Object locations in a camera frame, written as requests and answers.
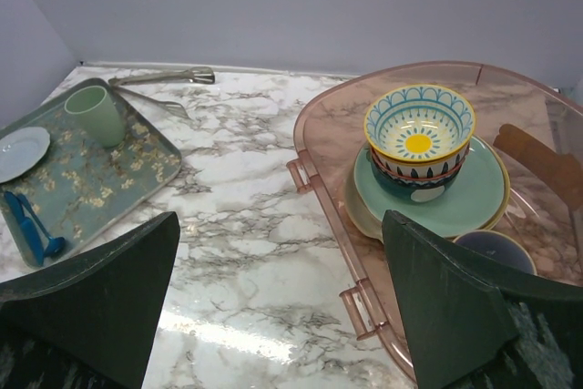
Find yellow blue patterned bowl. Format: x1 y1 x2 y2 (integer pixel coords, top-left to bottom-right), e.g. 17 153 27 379
363 84 476 163

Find patterned ceramic bowl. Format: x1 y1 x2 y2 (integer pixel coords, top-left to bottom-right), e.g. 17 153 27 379
368 153 464 203

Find yellow and cream plate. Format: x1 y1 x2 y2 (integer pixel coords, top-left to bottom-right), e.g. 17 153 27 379
472 136 511 230

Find metal serving tongs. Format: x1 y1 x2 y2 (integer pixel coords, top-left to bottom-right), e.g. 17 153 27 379
108 67 216 86

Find floral teal tray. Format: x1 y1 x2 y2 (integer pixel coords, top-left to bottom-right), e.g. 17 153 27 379
1 77 182 268

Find green and cream plate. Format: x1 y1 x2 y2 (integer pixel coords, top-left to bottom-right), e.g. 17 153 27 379
353 139 480 238

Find cream divided bowl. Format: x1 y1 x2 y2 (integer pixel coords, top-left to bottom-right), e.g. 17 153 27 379
344 179 383 241

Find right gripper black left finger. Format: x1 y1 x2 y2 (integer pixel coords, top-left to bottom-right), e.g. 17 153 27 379
1 212 180 388

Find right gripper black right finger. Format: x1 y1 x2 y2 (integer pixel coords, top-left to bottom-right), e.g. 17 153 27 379
382 210 582 388

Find transparent pink plastic bin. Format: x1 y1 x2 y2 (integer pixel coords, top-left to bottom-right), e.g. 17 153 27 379
288 61 582 387

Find blue spoon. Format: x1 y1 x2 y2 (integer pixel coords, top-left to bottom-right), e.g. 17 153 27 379
16 192 66 259

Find blue plastic knife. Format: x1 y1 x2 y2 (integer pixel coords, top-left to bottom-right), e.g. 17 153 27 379
4 191 45 267

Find light blue saucer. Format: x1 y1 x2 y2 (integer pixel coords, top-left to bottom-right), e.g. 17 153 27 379
1 127 51 183

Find green plastic cup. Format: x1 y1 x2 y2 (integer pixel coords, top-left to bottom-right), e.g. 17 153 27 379
64 86 126 148

